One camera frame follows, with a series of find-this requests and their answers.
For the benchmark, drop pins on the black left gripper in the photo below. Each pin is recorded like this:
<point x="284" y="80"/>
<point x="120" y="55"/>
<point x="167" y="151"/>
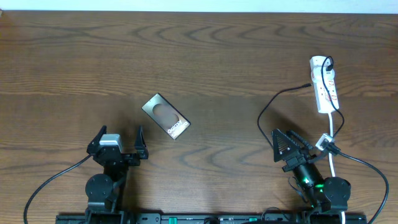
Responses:
<point x="138" y="146"/>

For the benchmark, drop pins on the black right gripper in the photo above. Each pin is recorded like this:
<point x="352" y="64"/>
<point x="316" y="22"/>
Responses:
<point x="300" y="159"/>

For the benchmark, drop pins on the black Galaxy smartphone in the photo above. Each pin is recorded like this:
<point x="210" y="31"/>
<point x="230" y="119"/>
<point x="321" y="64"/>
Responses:
<point x="166" y="116"/>

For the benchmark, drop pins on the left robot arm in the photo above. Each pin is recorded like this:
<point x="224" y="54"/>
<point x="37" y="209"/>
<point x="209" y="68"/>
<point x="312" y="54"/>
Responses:
<point x="105" y="190"/>

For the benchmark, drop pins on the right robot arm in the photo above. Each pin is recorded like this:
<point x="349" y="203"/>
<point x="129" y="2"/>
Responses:
<point x="327" y="196"/>

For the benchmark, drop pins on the white power strip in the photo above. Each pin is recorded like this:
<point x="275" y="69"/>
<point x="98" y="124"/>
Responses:
<point x="323" y="78"/>

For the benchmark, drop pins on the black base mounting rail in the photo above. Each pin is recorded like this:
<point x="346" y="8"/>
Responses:
<point x="156" y="218"/>

